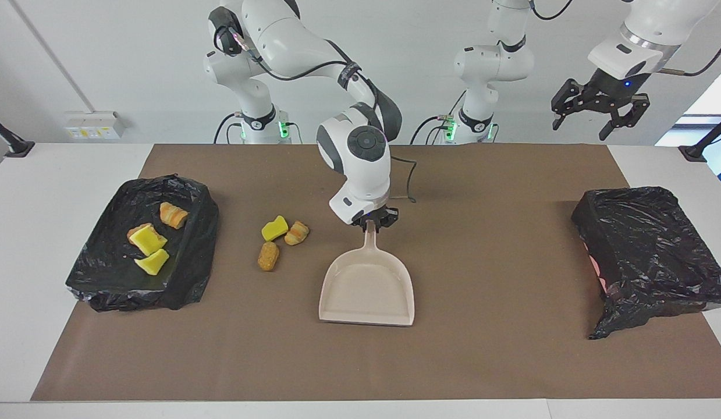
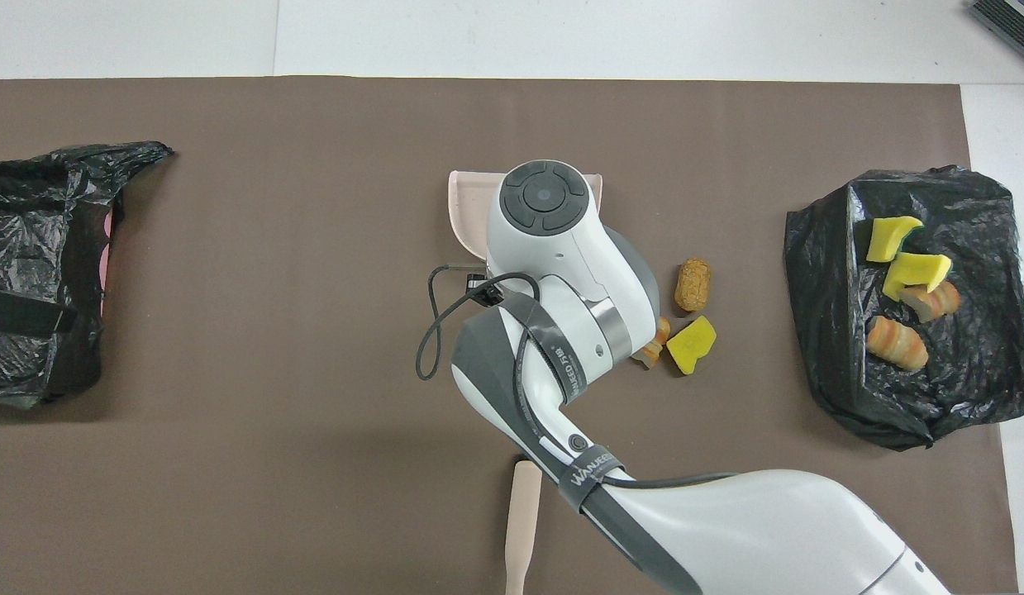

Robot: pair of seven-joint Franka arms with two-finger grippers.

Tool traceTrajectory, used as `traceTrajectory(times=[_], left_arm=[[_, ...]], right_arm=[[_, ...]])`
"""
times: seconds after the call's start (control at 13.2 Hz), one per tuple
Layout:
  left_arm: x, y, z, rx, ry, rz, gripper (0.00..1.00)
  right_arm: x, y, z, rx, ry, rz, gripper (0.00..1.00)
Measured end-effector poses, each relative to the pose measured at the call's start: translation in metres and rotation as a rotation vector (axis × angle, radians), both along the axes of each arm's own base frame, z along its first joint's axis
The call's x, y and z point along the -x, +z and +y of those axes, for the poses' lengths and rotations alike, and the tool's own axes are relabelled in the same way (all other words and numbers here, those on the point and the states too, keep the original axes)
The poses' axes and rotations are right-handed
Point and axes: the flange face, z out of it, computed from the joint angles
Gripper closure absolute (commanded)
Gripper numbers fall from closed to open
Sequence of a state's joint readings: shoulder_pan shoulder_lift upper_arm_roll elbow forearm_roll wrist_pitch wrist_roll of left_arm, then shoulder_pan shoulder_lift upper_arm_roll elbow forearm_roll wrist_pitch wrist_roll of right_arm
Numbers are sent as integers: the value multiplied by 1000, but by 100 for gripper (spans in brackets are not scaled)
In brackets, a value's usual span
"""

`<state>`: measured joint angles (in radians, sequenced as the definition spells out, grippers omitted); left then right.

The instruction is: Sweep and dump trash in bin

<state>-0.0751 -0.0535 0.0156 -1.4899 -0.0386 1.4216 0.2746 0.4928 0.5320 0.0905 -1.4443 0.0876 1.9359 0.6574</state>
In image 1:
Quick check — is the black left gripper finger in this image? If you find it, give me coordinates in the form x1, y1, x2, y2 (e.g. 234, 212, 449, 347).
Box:
599, 95, 651, 141
550, 77, 585, 131

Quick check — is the beige plastic dustpan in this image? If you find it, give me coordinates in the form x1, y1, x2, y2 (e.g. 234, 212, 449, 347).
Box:
318, 223, 415, 327

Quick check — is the orange striped bread piece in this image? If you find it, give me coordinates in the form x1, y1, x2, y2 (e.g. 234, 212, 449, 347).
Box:
159, 202, 190, 229
284, 220, 310, 246

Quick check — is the small yellow sponge piece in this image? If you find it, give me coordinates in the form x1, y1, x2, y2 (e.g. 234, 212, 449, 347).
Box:
134, 248, 171, 276

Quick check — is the notched yellow sponge piece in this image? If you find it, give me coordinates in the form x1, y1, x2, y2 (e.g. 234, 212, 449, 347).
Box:
129, 226, 168, 257

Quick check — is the pink bin with black bag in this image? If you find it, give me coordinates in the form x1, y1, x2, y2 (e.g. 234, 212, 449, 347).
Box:
571, 186, 721, 340

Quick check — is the black clamp stand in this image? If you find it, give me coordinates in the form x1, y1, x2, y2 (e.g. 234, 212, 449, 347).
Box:
679, 112, 721, 162
0, 111, 35, 159

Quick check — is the brown table mat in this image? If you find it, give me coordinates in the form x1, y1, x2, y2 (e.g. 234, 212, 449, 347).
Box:
31, 144, 721, 402

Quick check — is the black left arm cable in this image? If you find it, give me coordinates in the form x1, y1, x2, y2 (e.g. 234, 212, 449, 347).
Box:
529, 0, 721, 77

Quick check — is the window with grey frame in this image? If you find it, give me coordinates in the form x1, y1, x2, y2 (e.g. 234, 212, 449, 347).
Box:
656, 79, 721, 193

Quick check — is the white wall outlet box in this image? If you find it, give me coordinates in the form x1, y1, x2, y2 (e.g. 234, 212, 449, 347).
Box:
65, 111, 127, 140

